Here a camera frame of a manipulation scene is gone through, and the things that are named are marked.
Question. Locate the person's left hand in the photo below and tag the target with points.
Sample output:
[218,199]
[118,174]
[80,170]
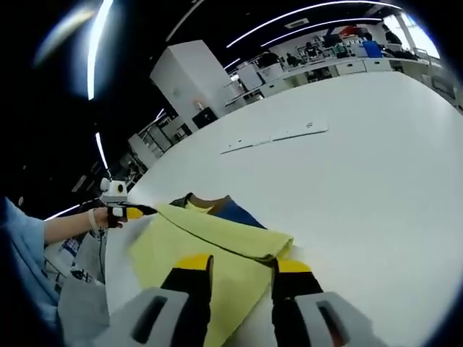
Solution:
[104,218]

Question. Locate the short curved ceiling light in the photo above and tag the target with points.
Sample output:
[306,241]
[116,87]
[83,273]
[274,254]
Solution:
[318,28]

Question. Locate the long curved ceiling light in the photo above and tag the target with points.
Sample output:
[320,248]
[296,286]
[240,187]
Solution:
[307,16]

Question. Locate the yellow navy grey garment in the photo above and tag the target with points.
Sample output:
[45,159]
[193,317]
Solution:
[217,238]

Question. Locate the blue plastic bin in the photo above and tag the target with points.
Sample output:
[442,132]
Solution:
[372,48]

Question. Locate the metal storage shelf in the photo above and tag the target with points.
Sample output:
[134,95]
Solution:
[150,142]

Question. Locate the ceiling air vent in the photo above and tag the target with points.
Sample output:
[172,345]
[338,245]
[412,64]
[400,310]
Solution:
[297,23]

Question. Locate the black small cabinet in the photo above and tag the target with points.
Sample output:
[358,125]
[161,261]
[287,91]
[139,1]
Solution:
[205,117]

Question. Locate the white wristband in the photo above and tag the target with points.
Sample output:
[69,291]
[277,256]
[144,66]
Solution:
[93,218]

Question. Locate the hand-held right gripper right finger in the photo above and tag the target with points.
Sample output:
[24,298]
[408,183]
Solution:
[296,300]

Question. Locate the long white workbench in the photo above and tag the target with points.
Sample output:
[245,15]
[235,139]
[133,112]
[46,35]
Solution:
[325,68]

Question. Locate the white drawer cabinet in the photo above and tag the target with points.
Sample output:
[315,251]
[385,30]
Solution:
[361,67]

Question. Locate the white standing panel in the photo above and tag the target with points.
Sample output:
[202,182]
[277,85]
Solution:
[250,77]

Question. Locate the small ceiling light strip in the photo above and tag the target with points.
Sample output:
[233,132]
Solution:
[63,212]
[101,150]

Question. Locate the person in light blue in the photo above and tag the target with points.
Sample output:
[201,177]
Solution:
[25,253]

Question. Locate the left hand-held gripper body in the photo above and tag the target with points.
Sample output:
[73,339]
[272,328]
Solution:
[115,191]

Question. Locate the wide bright ceiling light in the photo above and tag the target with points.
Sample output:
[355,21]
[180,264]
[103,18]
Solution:
[97,47]

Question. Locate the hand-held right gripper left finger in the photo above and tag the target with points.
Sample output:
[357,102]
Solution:
[188,300]

